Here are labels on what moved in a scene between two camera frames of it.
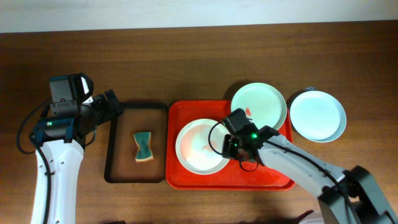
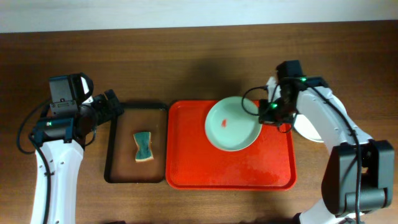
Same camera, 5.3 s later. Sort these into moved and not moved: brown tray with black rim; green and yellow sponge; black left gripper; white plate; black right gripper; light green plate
Moved: black right gripper; white plate; light green plate
Not moved: brown tray with black rim; black left gripper; green and yellow sponge
